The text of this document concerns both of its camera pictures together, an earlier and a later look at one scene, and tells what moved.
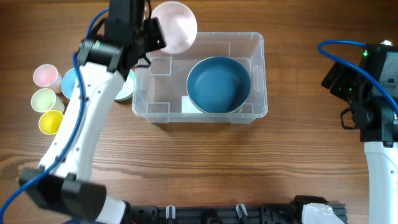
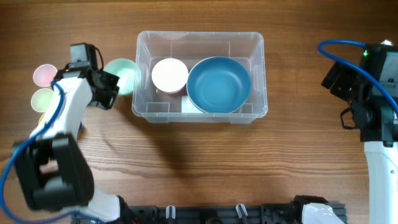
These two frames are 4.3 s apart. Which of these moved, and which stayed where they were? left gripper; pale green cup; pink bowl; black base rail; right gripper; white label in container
Moved: left gripper; pink bowl
Stayed: white label in container; black base rail; right gripper; pale green cup
